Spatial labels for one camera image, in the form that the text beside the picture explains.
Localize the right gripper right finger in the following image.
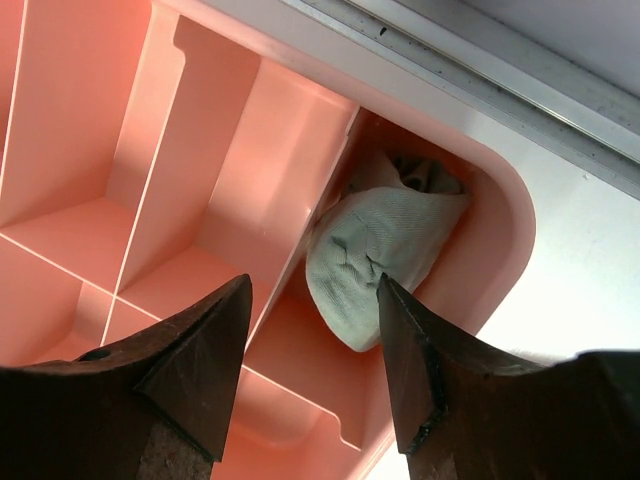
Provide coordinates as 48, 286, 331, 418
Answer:
377, 277, 639, 479

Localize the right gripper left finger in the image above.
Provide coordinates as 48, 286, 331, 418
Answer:
1, 274, 253, 479

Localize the grey ankle sock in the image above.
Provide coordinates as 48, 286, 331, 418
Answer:
305, 151, 470, 352

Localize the pink compartment tray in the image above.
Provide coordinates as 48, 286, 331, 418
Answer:
1, 1, 536, 479

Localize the aluminium frame rail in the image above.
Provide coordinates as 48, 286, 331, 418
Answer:
288, 1, 639, 197

